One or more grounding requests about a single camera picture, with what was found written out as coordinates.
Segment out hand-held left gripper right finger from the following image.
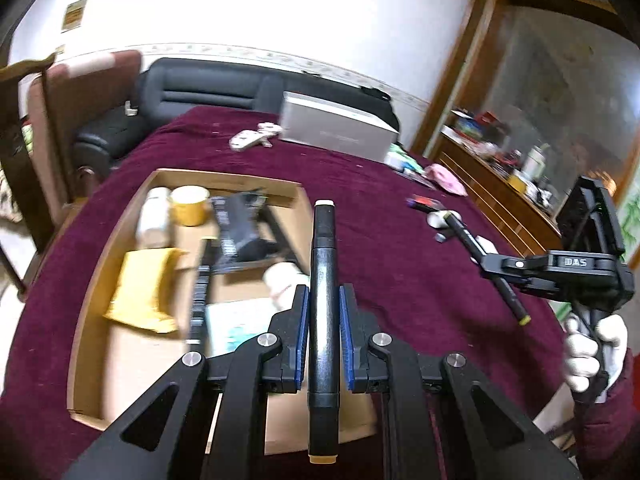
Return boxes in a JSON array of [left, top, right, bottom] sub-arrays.
[[339, 282, 581, 480]]

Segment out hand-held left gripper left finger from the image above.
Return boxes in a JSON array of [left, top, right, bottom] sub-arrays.
[[62, 284, 311, 480]]

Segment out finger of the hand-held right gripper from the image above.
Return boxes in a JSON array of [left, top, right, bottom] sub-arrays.
[[505, 275, 561, 302], [470, 251, 553, 277]]

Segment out black marker yellow cap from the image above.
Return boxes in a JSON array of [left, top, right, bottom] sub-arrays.
[[444, 211, 532, 327]]

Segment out teal face mask packet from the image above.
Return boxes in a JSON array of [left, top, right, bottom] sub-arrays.
[[205, 297, 281, 359]]

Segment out shallow cardboard box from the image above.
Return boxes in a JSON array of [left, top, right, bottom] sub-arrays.
[[67, 169, 381, 456]]

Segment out yellow padded envelope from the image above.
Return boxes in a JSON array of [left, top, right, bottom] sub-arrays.
[[102, 247, 189, 335]]

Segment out person's right forearm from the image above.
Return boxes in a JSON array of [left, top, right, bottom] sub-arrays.
[[572, 365, 640, 471]]

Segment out person's right hand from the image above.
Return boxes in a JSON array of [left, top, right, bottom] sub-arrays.
[[564, 314, 629, 392]]

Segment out wooden cabinet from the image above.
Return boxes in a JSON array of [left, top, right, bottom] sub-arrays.
[[432, 127, 564, 257]]

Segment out white green kettle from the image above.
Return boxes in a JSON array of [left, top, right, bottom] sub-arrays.
[[521, 144, 552, 179]]

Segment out black marker green cap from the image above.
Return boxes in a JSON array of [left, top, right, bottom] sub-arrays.
[[260, 206, 302, 267]]

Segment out pink cloth item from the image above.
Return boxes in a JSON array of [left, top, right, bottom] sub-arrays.
[[425, 162, 469, 197]]

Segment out small red item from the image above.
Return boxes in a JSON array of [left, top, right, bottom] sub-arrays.
[[406, 195, 444, 212]]

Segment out black foil packet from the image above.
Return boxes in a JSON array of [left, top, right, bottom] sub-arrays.
[[210, 190, 282, 276]]

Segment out colourful box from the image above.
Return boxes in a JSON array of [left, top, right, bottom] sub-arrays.
[[452, 110, 489, 137]]

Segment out white green packet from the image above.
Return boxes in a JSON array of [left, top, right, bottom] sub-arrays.
[[384, 144, 427, 174]]

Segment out yellow cup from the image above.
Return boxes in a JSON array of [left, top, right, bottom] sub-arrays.
[[169, 185, 211, 227]]

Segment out wooden framed glass screen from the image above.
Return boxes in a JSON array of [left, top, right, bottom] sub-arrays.
[[410, 0, 640, 201]]

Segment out white plastic bottle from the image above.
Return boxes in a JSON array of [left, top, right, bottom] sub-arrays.
[[136, 187, 172, 250]]

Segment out grey rectangular box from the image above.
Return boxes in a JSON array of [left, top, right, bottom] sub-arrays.
[[277, 91, 401, 163]]

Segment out black bag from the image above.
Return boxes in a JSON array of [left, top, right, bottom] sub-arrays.
[[359, 86, 392, 106]]

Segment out black leather sofa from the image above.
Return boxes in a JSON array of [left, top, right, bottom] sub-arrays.
[[72, 57, 401, 171]]

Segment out floral cloth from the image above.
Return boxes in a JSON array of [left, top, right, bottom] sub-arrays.
[[0, 170, 27, 224]]

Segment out green wall picture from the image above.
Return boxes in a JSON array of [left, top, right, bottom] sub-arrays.
[[617, 195, 640, 242]]

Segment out yellow wall plaque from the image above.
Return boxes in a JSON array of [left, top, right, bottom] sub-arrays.
[[61, 0, 87, 31]]

